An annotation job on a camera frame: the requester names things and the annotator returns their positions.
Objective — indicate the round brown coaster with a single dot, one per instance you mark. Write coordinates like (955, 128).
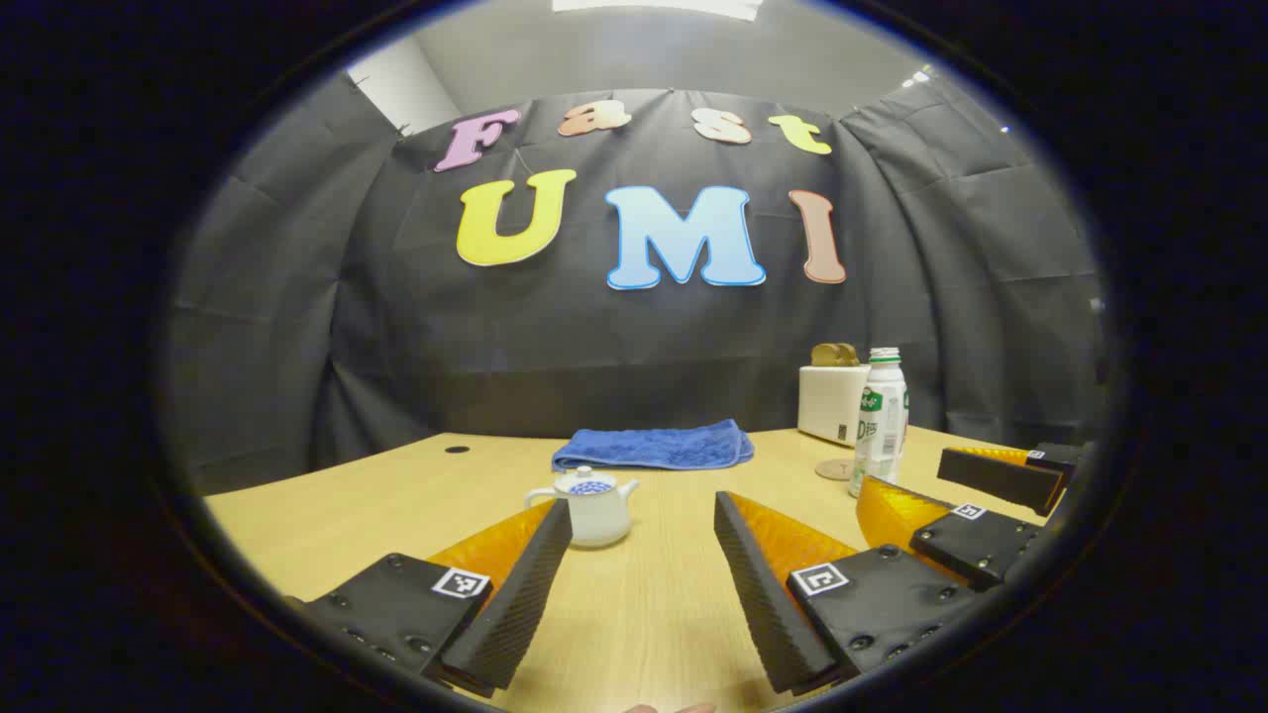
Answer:
(834, 469)

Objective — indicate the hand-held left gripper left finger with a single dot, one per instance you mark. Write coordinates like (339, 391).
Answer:
(520, 604)

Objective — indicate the white teacup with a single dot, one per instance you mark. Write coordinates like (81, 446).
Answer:
(604, 520)

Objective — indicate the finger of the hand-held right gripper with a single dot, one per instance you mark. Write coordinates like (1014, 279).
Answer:
(976, 540)
(996, 478)

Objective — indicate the ceiling light panel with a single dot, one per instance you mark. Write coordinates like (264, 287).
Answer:
(654, 7)

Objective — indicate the blue towel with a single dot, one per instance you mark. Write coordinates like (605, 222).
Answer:
(654, 446)

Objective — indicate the brown bread slice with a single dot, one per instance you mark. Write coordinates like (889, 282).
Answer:
(834, 355)

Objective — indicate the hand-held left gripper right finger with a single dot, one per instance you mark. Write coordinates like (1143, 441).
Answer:
(758, 604)

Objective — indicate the white water bottle green label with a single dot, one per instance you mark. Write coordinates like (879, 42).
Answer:
(880, 426)

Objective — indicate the white toaster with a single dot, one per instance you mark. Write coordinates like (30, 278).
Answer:
(830, 401)

